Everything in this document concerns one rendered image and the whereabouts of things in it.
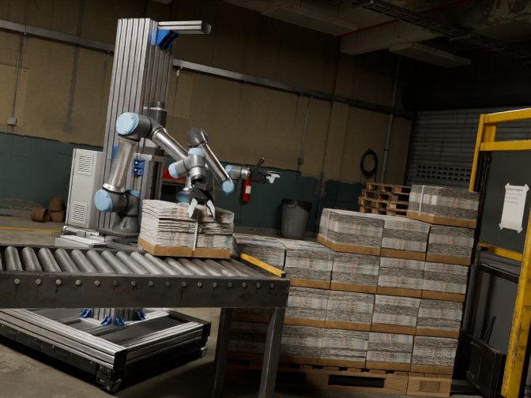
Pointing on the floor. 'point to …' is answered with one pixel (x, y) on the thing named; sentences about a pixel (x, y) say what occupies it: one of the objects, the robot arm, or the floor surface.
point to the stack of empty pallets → (385, 199)
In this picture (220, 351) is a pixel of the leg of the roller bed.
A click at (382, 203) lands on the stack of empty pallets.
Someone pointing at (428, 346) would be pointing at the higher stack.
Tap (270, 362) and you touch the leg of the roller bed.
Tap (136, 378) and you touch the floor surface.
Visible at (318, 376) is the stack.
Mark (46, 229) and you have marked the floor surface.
